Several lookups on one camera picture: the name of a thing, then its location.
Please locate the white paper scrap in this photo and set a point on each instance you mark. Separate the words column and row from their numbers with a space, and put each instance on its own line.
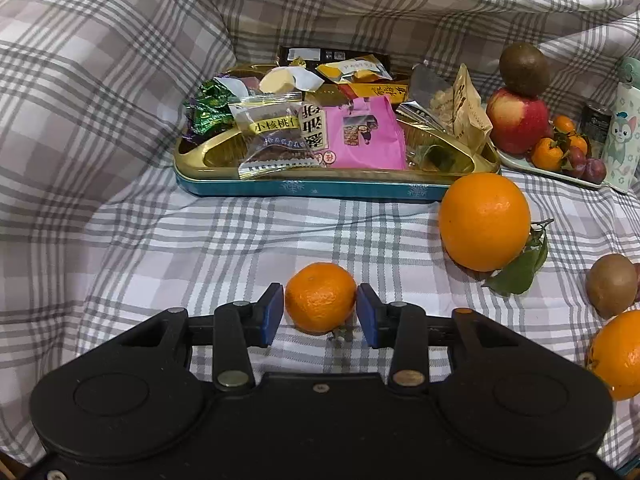
column 232, row 86

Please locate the pink snack packet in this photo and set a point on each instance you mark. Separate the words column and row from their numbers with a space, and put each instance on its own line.
column 372, row 135

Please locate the brown kraft paper bag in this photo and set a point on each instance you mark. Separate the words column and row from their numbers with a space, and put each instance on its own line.
column 465, row 110

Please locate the clear packet with yellow label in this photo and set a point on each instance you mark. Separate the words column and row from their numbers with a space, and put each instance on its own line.
column 272, row 135

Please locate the grey plaid blanket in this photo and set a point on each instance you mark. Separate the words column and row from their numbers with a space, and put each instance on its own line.
column 125, row 210

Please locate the brown kiwi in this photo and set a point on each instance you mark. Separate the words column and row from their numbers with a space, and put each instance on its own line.
column 524, row 67
column 612, row 285

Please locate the large round orange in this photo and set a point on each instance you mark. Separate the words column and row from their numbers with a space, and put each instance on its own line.
column 617, row 355

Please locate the yellow white snack packet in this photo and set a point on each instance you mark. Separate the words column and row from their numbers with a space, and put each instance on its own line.
column 355, row 70

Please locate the gold teal snack tin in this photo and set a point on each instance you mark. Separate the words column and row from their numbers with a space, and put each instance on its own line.
column 350, row 190

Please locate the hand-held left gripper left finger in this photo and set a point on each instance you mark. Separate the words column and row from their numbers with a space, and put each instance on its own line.
column 272, row 315

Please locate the silver foil bag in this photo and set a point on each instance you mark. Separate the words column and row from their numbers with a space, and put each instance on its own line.
column 425, row 90

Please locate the green foil candy wrapper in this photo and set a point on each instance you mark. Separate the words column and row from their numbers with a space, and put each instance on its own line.
column 207, row 110

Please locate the white green printed bottle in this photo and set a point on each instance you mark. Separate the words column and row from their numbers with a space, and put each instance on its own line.
column 622, row 130

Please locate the cream wrapped pastry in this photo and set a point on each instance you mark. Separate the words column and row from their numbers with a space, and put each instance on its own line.
column 285, row 80

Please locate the black box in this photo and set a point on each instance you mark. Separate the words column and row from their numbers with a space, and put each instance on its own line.
column 320, row 54

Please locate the orange snack packet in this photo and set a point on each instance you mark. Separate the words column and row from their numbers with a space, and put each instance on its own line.
column 375, row 93

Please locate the orange with green leaves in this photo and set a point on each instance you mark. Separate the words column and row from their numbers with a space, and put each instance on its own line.
column 482, row 220

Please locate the white packet with black print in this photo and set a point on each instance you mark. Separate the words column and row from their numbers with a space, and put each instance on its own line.
column 312, row 127

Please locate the dark red plum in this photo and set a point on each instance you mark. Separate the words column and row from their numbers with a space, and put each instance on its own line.
column 575, row 162
column 595, row 170

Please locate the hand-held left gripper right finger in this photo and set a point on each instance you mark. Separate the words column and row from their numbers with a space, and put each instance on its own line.
column 367, row 317

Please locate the white rectangular plate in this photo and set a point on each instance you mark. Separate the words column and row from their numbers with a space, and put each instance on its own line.
column 520, row 164

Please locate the red apple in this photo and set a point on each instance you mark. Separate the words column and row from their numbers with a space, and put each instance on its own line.
column 517, row 122

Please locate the dark metal can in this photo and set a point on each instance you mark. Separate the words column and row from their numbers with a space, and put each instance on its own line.
column 595, row 127

